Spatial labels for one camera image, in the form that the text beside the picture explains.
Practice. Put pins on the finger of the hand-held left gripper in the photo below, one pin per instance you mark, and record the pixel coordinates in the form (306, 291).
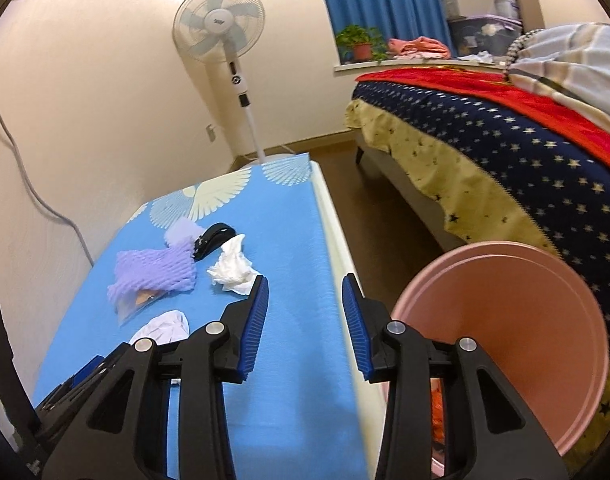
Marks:
(72, 390)

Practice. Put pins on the grey striped quilt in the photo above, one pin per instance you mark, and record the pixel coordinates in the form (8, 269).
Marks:
(570, 65)

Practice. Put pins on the clear storage box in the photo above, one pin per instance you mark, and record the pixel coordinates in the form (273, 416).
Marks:
(485, 35)

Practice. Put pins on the pink clothes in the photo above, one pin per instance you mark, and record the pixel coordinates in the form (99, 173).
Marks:
(420, 46)

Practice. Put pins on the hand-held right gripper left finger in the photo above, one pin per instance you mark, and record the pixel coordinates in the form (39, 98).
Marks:
(250, 332)

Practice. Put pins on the red blanket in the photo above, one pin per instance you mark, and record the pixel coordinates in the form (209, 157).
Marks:
(485, 90)

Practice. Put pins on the white windowsill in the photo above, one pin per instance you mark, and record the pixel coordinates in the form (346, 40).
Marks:
(365, 66)

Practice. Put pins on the blue table mat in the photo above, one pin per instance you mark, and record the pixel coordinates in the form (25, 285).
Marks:
(285, 410)

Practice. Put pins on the orange-red plastic bag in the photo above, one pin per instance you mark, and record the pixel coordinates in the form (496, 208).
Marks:
(437, 405)

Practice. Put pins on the purple foam net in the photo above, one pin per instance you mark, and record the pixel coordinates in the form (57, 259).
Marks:
(155, 270)

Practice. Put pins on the black wrapper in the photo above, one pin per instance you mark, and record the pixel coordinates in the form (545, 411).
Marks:
(212, 237)

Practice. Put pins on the wall socket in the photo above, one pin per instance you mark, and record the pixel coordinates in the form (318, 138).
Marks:
(211, 132)

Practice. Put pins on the white cardboard box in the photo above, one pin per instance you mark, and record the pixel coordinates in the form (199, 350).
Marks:
(465, 2)

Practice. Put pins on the white paper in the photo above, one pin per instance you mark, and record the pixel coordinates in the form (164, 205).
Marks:
(235, 270)
(162, 330)

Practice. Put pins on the pink plastic bin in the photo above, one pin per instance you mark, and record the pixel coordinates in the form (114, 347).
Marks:
(510, 330)

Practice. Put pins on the clear plastic wrapper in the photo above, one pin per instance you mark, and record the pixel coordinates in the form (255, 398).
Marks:
(137, 307)

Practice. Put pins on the bed with star blanket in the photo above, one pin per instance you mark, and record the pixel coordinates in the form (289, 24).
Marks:
(425, 160)

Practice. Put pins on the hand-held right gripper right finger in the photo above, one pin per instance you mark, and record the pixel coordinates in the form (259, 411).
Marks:
(357, 337)

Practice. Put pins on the bed frame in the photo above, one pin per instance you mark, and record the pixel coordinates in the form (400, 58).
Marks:
(400, 180)

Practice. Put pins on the white standing fan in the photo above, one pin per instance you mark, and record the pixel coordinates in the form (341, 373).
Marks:
(220, 20)

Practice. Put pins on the potted green plant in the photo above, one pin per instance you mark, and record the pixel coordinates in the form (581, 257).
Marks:
(360, 40)

